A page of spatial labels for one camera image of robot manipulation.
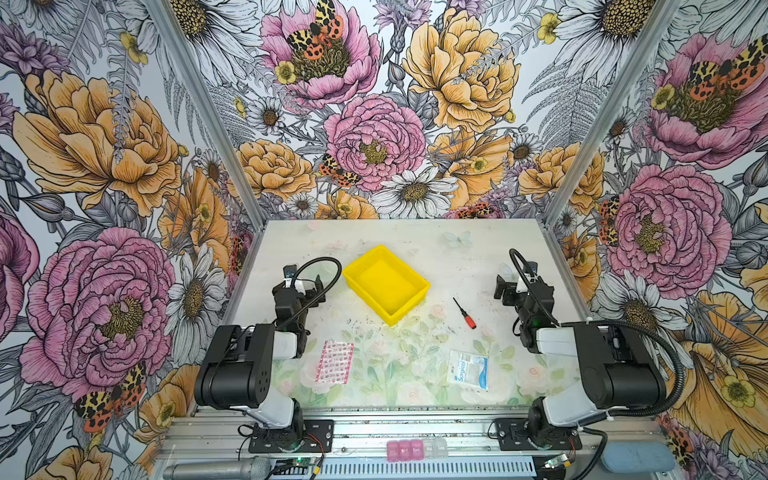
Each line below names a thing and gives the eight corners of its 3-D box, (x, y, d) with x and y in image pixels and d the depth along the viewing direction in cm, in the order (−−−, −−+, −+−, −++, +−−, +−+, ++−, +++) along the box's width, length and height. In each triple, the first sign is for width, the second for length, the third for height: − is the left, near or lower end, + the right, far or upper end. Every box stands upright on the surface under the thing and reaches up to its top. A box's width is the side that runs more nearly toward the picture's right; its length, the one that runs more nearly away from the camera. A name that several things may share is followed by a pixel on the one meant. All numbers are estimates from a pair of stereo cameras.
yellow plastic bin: (339, 281, 106) (336, 269, 101) (377, 253, 115) (376, 240, 109) (392, 331, 94) (392, 320, 89) (430, 295, 103) (432, 283, 97)
